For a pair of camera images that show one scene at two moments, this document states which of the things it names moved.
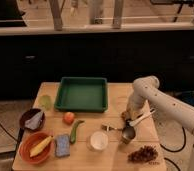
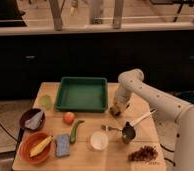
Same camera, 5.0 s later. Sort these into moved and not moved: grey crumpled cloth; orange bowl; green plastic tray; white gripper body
Moved: white gripper body
Not moved: green plastic tray; orange bowl; grey crumpled cloth
